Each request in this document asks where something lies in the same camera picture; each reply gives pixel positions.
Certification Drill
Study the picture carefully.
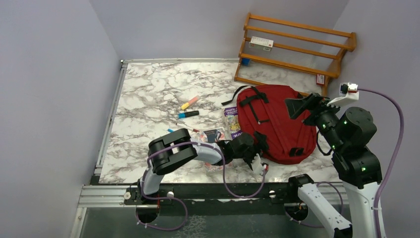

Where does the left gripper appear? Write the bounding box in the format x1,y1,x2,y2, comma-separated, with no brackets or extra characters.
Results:
232,132,268,169

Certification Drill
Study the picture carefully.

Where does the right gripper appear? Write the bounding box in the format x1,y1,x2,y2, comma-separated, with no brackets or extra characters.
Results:
285,90,345,151

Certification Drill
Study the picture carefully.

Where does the red student backpack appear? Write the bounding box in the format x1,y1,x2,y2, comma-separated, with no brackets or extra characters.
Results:
222,84,317,165

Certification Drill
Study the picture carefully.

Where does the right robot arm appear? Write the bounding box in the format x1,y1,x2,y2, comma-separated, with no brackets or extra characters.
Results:
285,92,385,238

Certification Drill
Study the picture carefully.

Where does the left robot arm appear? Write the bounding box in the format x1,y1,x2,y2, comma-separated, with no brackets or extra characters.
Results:
136,129,269,204

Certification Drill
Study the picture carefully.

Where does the small red white box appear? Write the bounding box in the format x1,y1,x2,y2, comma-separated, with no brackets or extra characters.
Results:
316,74,325,86

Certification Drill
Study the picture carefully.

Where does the wooden shelf rack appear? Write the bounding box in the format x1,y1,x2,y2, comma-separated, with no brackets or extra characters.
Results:
234,12,357,96

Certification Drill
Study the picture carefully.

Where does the purple Treehouse book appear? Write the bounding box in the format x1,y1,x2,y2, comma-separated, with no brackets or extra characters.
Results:
222,107,242,139

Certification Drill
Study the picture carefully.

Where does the Little Women floral book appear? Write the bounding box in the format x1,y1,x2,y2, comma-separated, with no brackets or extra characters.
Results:
197,128,232,174

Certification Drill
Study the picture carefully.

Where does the red capped white pen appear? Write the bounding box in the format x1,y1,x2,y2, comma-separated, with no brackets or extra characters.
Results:
176,123,200,132

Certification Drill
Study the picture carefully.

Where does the small blue block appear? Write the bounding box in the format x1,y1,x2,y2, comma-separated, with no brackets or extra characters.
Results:
241,58,251,66

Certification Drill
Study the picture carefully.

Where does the white box on shelf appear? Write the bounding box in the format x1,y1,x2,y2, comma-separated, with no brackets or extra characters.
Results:
249,36,274,52

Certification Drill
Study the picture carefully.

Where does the blue black highlighter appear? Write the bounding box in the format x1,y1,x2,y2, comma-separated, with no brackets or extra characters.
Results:
178,111,200,119

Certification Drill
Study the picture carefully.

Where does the yellow pink highlighter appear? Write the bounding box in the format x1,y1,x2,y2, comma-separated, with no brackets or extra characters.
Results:
181,95,200,111

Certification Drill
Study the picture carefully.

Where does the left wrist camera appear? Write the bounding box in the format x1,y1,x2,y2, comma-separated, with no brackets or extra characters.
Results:
251,154,267,176

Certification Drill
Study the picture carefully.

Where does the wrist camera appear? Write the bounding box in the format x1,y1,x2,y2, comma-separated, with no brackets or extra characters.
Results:
327,82,359,107
251,154,267,176

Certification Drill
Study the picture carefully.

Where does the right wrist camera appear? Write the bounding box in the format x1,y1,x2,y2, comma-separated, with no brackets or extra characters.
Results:
327,82,359,107

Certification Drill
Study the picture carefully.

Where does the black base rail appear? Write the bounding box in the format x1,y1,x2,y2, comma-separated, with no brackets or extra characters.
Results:
123,182,309,220

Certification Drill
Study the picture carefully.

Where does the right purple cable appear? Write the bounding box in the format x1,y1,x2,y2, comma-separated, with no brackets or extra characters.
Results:
284,88,405,238

